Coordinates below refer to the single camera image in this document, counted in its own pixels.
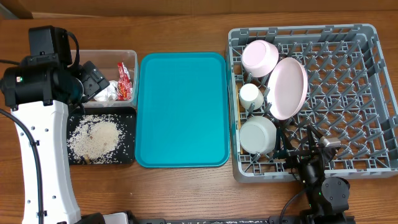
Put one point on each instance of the white tissue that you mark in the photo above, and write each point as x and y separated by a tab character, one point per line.
110	93

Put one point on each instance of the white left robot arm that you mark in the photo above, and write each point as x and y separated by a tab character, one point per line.
38	93

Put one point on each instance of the white rice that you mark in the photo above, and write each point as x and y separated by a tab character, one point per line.
94	138

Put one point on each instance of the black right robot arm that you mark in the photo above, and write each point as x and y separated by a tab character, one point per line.
327	196

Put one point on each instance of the small pink plate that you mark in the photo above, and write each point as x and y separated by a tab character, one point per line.
259	58

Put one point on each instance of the wooden chopstick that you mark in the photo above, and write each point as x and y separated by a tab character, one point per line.
238	108

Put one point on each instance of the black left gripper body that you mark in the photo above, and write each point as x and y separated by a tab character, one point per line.
92	83

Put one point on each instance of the clear plastic bin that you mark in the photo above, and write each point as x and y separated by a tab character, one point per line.
107	62

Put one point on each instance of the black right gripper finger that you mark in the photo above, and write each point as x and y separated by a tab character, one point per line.
282	145
311	132

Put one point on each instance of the red snack wrapper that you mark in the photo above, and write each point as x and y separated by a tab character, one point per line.
124	91

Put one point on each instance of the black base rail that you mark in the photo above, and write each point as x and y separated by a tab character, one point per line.
248	221

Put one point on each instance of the grey bowl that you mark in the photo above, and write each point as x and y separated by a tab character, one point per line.
258	135

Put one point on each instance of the grey dishwasher rack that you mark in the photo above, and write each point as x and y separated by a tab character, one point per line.
350	96

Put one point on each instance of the black tray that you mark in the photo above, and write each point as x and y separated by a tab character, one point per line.
130	155

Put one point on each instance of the teal plastic tray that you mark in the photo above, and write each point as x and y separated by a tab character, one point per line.
182	111

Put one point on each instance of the white cup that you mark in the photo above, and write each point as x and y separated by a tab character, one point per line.
248	94

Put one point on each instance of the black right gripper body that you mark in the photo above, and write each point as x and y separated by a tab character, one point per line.
311	173

